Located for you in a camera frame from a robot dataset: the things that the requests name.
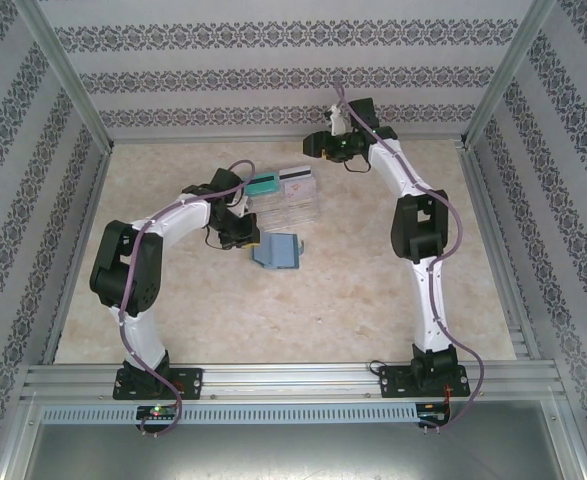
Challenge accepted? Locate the teal blue card holder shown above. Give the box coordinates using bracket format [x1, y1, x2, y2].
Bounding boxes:
[250, 230, 308, 272]

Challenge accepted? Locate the white card black stripe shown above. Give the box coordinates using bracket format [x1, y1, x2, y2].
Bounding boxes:
[278, 167, 318, 184]

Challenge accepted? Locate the white card pink print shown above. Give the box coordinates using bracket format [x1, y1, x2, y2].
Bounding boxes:
[281, 178, 318, 200]

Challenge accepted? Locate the teal card black stripe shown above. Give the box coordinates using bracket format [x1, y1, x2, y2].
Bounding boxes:
[244, 172, 280, 197]

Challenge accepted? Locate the grey metal sheet panel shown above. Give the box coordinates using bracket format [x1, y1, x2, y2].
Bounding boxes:
[22, 422, 574, 480]

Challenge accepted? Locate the thin black right gripper cable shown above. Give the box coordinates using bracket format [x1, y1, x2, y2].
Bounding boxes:
[342, 152, 370, 175]

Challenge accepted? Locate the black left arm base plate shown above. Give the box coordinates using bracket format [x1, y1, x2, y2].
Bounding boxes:
[114, 367, 205, 401]

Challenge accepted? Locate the aluminium mounting rail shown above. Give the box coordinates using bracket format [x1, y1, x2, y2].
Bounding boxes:
[20, 363, 560, 401]

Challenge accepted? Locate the aluminium table side rail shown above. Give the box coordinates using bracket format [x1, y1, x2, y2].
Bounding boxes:
[457, 144, 544, 362]
[40, 147, 115, 366]

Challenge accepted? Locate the aluminium frame post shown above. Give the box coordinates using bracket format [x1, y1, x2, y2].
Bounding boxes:
[460, 0, 560, 150]
[16, 0, 115, 151]

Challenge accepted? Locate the grey slotted cable duct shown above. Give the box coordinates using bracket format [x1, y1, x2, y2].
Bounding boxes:
[40, 402, 420, 424]

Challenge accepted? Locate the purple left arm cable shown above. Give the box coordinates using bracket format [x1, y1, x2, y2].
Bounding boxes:
[119, 159, 255, 439]

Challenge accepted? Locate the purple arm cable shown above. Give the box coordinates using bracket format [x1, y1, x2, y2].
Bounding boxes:
[119, 159, 255, 439]
[332, 82, 485, 434]

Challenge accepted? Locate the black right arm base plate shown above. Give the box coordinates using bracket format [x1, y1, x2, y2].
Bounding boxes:
[378, 364, 470, 400]

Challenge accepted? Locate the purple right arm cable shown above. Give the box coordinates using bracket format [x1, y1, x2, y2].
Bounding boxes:
[332, 82, 485, 434]

